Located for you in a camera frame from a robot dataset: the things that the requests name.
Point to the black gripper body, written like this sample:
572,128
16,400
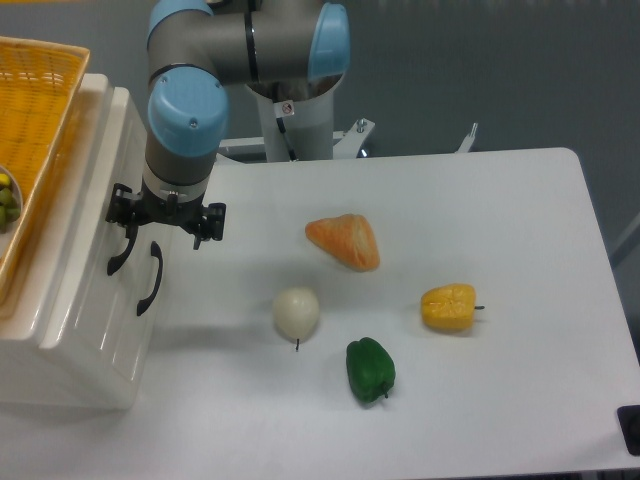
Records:
150,208

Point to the white toy onion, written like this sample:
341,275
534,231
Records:
296,313

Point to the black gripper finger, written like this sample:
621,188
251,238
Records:
207,223
126,209

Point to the black corner device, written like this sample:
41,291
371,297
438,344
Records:
629,420

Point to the white drawer cabinet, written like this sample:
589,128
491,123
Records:
74,374

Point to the yellow toy bell pepper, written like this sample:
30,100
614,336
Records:
449,307

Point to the bowl of green olives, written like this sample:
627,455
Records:
11,201

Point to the orange bread piece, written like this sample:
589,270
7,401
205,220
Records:
348,238

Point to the green toy bell pepper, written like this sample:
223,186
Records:
370,369

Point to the yellow woven basket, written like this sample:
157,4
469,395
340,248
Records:
39,83

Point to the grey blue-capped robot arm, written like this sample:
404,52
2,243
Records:
193,54

